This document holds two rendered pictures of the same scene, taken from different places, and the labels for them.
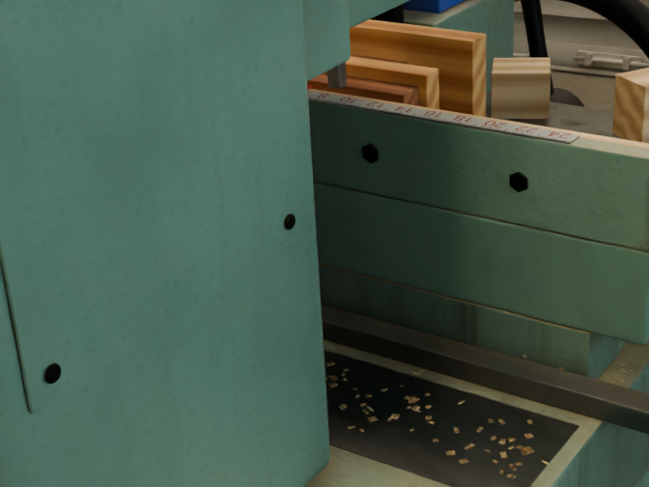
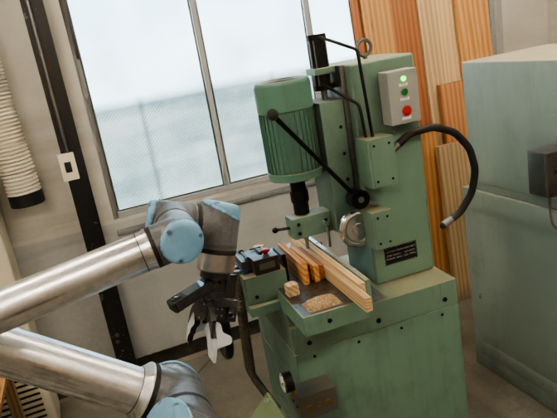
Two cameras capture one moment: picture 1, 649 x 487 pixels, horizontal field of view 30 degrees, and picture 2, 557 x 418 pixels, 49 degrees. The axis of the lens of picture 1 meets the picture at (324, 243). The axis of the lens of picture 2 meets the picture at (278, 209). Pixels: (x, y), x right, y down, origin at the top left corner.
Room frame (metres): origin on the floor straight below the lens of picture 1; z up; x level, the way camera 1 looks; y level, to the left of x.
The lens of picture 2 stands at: (2.28, 1.11, 1.65)
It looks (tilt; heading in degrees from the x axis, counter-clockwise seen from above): 16 degrees down; 219
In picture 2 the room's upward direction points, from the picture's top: 10 degrees counter-clockwise
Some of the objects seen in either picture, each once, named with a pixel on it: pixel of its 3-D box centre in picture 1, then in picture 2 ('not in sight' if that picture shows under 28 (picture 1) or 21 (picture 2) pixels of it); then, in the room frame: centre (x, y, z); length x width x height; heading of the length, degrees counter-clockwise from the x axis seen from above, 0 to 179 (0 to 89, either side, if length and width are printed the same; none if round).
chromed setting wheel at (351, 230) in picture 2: not in sight; (356, 228); (0.73, 0.16, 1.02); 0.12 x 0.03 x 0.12; 145
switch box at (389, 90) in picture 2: not in sight; (399, 96); (0.58, 0.29, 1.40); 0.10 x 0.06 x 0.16; 145
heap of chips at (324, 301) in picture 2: not in sight; (321, 300); (1.02, 0.19, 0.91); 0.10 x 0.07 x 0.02; 145
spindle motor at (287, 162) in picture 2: not in sight; (288, 129); (0.76, -0.01, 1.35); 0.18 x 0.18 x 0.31
